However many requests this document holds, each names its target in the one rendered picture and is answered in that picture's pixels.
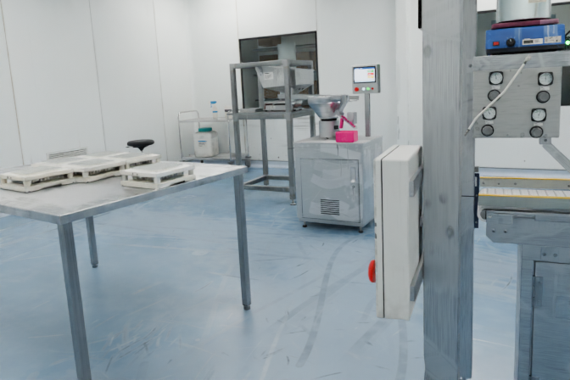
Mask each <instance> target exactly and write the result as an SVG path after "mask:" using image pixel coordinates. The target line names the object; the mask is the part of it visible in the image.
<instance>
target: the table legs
mask: <svg viewBox="0 0 570 380"><path fill-rule="evenodd" d="M233 180H234V193H235V206H236V218H237V242H238V255H239V267H240V280H241V293H242V305H243V309H244V310H250V305H251V292H250V279H249V253H248V240H247V227H246V214H245V201H244V187H243V174H241V175H238V176H234V177H233ZM86 224H87V237H88V245H89V252H90V259H91V265H92V268H97V267H98V251H97V244H96V237H95V229H94V222H93V216H90V217H87V218H86ZM57 226H58V233H59V245H60V252H61V258H62V265H63V272H64V284H65V291H66V297H67V304H68V310H69V317H70V329H71V336H72V342H73V349H74V356H75V368H76V374H77V380H92V374H91V367H90V361H89V354H88V347H87V334H86V327H85V320H84V314H83V307H82V300H81V287H80V280H79V273H78V266H77V259H76V252H75V239H74V233H73V226H72V222H69V223H65V224H63V225H58V224H57Z"/></svg>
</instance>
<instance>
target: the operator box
mask: <svg viewBox="0 0 570 380"><path fill-rule="evenodd" d="M373 179H374V221H375V261H376V303H377V317H378V318H384V317H385V318H387V319H401V320H407V321H409V320H410V318H411V314H412V311H413V308H414V305H415V303H416V298H417V295H418V293H419V290H420V287H421V285H422V276H423V252H422V227H423V211H422V146H421V145H393V146H392V147H391V148H389V149H388V150H386V151H385V152H383V153H382V154H380V155H379V156H378V157H376V158H375V159H374V160H373Z"/></svg>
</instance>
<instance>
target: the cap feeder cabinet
mask: <svg viewBox="0 0 570 380"><path fill-rule="evenodd" d="M324 139H325V137H319V135H318V136H315V137H310V138H306V139H303V140H300V141H297V142H293V146H294V161H295V179H296V197H297V215H298V218H299V220H300V221H303V222H304V225H303V227H307V225H306V224H305V222H306V221H308V222H318V223H327V224H336V225H345V226H359V227H360V230H359V231H358V232H359V233H363V231H362V230H361V228H362V227H363V226H365V225H366V224H368V223H369V222H370V221H371V220H372V219H374V179H373V160H374V159H375V158H376V157H378V156H379V155H380V154H382V153H383V136H381V135H371V136H370V137H366V135H358V141H356V142H336V137H329V138H328V139H327V140H324Z"/></svg>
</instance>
